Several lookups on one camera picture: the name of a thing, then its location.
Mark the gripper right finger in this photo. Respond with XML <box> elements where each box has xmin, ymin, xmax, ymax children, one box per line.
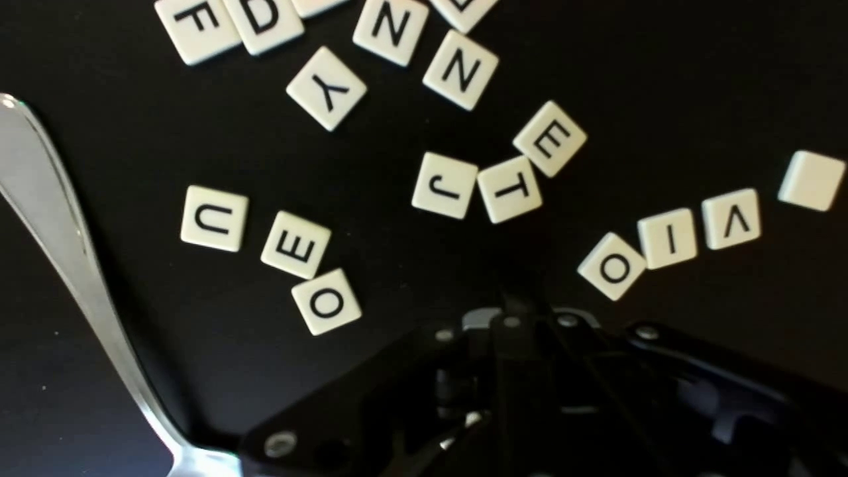
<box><xmin>529</xmin><ymin>290</ymin><xmax>848</xmax><ymax>477</ymax></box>

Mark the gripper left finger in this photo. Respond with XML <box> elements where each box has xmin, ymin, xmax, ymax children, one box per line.
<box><xmin>238</xmin><ymin>290</ymin><xmax>532</xmax><ymax>477</ymax></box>

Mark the cream tile letter O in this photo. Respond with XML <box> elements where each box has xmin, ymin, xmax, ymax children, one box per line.
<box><xmin>576</xmin><ymin>231</ymin><xmax>648</xmax><ymax>303</ymax></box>
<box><xmin>290</xmin><ymin>267</ymin><xmax>363</xmax><ymax>337</ymax></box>

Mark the cream tile letter I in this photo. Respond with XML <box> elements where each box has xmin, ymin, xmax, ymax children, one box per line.
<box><xmin>637</xmin><ymin>207</ymin><xmax>699</xmax><ymax>271</ymax></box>

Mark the cream tile letter V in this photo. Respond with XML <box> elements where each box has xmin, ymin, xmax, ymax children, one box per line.
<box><xmin>701</xmin><ymin>187</ymin><xmax>763</xmax><ymax>252</ymax></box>

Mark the cream tile letter E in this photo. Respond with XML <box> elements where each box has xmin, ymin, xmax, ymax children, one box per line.
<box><xmin>511</xmin><ymin>100</ymin><xmax>588</xmax><ymax>179</ymax></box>
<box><xmin>260</xmin><ymin>210</ymin><xmax>333</xmax><ymax>281</ymax></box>

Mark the blank cream tile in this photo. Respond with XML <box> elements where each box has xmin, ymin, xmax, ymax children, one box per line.
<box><xmin>776</xmin><ymin>150</ymin><xmax>848</xmax><ymax>213</ymax></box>

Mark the cream tile letter J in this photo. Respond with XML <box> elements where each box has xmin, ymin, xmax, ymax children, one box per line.
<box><xmin>411</xmin><ymin>151</ymin><xmax>480</xmax><ymax>221</ymax></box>

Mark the cream tile letter U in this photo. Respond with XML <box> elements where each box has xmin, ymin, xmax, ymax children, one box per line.
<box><xmin>180</xmin><ymin>184</ymin><xmax>250</xmax><ymax>254</ymax></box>

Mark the cream tile letter T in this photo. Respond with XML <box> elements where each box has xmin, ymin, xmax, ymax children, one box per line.
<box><xmin>476</xmin><ymin>155</ymin><xmax>544</xmax><ymax>225</ymax></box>

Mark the cream tile letter Y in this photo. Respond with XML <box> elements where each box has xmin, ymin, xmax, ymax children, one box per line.
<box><xmin>286</xmin><ymin>45</ymin><xmax>368</xmax><ymax>133</ymax></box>

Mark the cream tile letter N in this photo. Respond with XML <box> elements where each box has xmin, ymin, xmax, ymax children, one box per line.
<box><xmin>422</xmin><ymin>29</ymin><xmax>500</xmax><ymax>112</ymax></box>
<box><xmin>352</xmin><ymin>0</ymin><xmax>431</xmax><ymax>68</ymax></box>

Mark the cream tile letter D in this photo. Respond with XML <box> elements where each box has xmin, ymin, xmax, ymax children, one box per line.
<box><xmin>222</xmin><ymin>0</ymin><xmax>306</xmax><ymax>57</ymax></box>

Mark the cream letter tile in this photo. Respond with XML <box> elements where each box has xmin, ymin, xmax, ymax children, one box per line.
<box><xmin>429</xmin><ymin>0</ymin><xmax>500</xmax><ymax>35</ymax></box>
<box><xmin>291</xmin><ymin>0</ymin><xmax>350</xmax><ymax>19</ymax></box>

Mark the cream tile letter F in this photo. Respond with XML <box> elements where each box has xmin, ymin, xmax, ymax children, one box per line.
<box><xmin>154</xmin><ymin>0</ymin><xmax>243</xmax><ymax>67</ymax></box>

